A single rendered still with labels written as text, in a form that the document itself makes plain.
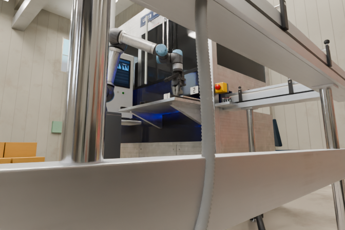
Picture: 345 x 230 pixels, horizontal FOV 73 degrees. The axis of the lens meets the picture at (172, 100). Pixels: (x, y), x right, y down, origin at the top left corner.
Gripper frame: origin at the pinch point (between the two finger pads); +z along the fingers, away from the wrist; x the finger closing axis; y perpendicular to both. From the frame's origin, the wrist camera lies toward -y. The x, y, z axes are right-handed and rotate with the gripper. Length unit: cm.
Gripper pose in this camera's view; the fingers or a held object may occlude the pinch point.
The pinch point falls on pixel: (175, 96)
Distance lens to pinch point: 166.6
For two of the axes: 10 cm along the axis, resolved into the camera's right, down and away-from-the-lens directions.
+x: -6.8, 1.5, 7.2
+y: 7.3, 1.3, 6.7
